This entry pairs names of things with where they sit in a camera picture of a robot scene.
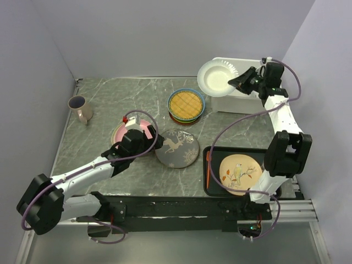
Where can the orange plastic fork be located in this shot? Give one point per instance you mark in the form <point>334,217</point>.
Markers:
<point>208,174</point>

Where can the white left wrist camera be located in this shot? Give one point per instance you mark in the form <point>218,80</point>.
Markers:
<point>132,123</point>

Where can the grey reindeer plate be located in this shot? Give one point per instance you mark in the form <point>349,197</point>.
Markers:
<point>180,149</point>

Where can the beige bird plate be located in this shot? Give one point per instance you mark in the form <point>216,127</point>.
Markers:
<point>239,172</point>

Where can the stack of coloured plates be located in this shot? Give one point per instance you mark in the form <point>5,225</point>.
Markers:
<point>184,122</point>

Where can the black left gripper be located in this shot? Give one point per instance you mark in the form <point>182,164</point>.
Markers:
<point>149,142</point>

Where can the blue plate with bamboo mat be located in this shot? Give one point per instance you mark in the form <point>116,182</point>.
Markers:
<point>186,104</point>

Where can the yellow black patterned plate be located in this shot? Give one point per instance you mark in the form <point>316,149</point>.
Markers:
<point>113,137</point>

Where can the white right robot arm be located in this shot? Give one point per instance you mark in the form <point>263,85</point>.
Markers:
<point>288,151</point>

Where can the pink plate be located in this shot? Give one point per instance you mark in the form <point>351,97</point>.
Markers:
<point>121,130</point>

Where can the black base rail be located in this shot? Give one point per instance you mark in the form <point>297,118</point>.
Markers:
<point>162,213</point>

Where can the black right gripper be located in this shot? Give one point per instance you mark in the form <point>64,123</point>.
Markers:
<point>241,82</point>

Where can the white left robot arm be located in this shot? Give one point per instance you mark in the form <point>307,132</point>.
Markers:
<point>48,201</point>

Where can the black tray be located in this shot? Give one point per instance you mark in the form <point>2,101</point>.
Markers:
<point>210,187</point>

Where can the white plastic bin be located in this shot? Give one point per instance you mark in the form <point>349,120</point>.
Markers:
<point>237,102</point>

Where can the pink mug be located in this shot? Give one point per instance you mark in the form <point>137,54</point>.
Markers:
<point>81,108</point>

